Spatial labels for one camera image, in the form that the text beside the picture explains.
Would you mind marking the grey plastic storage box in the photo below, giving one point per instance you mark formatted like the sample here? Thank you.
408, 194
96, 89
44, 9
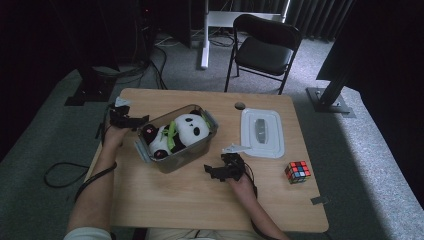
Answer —
183, 160

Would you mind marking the person's left hand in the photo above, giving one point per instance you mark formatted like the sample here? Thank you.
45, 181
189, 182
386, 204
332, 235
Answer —
115, 136

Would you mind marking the person's beige pants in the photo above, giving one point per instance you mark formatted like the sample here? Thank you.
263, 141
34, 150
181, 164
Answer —
200, 235

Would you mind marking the dark pleated curtain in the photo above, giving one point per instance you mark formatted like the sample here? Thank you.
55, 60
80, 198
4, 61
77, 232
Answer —
313, 16

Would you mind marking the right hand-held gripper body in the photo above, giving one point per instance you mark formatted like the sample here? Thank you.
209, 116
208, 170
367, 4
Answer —
235, 168

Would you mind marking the grey tape piece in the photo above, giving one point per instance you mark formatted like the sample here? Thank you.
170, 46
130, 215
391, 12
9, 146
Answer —
320, 200

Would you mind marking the colourful puzzle cube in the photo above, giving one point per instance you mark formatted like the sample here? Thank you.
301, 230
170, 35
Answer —
297, 172

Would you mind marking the person's right hand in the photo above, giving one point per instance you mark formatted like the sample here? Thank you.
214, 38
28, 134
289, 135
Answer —
243, 186

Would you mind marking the black folding chair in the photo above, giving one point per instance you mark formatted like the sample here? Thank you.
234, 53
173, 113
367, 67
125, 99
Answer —
265, 55

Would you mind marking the black metal stand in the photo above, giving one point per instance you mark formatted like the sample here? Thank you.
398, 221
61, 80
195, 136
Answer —
90, 91
328, 100

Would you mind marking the white desk frame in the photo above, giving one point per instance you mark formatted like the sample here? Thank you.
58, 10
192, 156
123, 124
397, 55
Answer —
206, 40

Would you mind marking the person's white sleeve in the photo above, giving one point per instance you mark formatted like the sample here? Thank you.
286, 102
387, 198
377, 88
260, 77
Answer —
88, 234

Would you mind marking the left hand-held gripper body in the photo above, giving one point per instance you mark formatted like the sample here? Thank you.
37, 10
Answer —
120, 118

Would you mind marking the panda plush toy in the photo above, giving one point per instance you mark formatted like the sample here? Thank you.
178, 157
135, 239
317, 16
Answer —
191, 128

